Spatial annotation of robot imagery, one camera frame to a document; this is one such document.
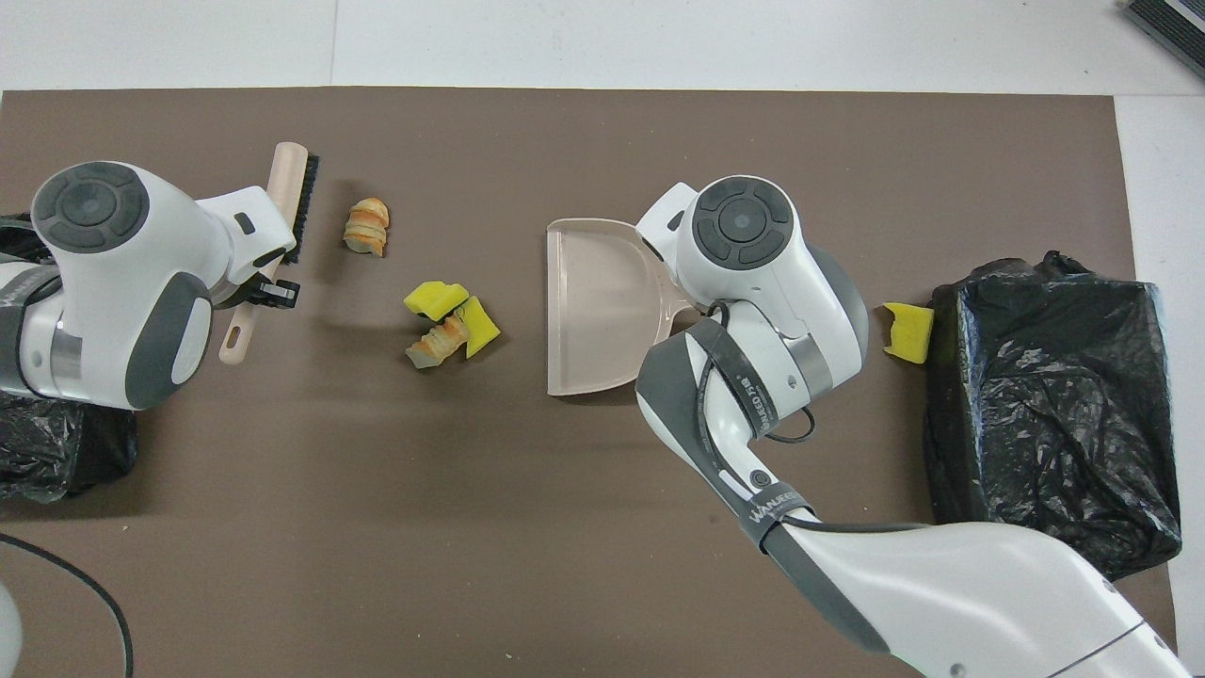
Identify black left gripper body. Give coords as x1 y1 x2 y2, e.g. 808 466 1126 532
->
240 278 301 312

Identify orange striped croissant piece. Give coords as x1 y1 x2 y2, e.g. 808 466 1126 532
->
343 197 392 258

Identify beige hand brush black bristles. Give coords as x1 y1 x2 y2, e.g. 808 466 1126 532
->
218 141 321 366

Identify pale beige bread piece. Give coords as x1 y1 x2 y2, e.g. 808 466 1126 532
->
405 314 472 370

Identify beige plastic dustpan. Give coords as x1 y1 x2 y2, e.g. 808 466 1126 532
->
546 218 702 396

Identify yellow green-backed sponge piece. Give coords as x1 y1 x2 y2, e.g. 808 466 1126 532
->
882 301 936 365

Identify black trash bag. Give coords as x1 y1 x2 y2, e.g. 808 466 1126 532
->
923 250 1182 582
0 212 139 504

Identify brown table mat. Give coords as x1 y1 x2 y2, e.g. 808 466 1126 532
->
0 88 1180 678

